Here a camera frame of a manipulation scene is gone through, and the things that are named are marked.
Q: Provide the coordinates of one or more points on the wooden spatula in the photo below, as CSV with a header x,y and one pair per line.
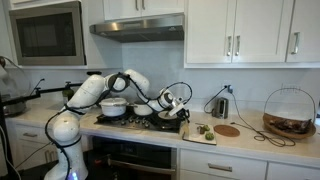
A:
x,y
184,129

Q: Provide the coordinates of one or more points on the stainless electric kettle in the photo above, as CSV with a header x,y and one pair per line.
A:
x,y
220,108

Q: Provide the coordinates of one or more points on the brown vegetable piece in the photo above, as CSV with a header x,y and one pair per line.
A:
x,y
201,130

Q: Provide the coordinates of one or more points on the grey countertop appliance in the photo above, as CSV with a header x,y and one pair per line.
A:
x,y
13,108

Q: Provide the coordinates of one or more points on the black camera boom pole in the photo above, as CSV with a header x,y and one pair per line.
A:
x,y
50,90

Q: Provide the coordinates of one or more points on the wall outlet with plug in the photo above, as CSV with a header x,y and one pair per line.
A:
x,y
228,88

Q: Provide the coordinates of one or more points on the white chopping board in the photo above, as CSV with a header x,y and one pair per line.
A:
x,y
196,138

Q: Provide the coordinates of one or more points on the black built-in oven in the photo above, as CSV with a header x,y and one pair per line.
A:
x,y
140,150

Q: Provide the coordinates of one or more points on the round cork trivet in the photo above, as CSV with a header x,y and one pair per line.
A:
x,y
226,130

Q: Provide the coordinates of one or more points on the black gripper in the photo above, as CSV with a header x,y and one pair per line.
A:
x,y
183,114

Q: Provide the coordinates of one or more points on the white base cabinet with drawer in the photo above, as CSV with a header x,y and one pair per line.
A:
x,y
30,143

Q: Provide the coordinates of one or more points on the large white pot lid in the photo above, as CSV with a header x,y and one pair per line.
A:
x,y
113,106

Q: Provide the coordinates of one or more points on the stainless range hood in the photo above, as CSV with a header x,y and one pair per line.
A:
x,y
140,28

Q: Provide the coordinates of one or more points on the black gas stove cooktop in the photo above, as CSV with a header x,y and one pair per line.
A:
x,y
140,125

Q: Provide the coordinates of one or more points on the white cabinet above range hood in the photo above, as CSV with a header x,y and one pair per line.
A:
x,y
156,6

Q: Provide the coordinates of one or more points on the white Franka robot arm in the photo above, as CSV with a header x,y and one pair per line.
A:
x,y
83,93

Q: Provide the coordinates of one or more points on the white wall cabinet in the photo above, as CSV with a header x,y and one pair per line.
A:
x,y
260,30

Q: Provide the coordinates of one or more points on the large green broccoli floret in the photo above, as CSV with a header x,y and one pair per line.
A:
x,y
210,136

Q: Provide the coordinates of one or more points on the dark green glass bottle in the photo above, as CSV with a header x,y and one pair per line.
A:
x,y
67,93

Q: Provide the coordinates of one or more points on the small green broccoli floret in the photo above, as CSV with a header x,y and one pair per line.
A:
x,y
207,127

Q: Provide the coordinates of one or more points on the built-in microwave oven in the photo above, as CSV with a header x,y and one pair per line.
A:
x,y
46,35

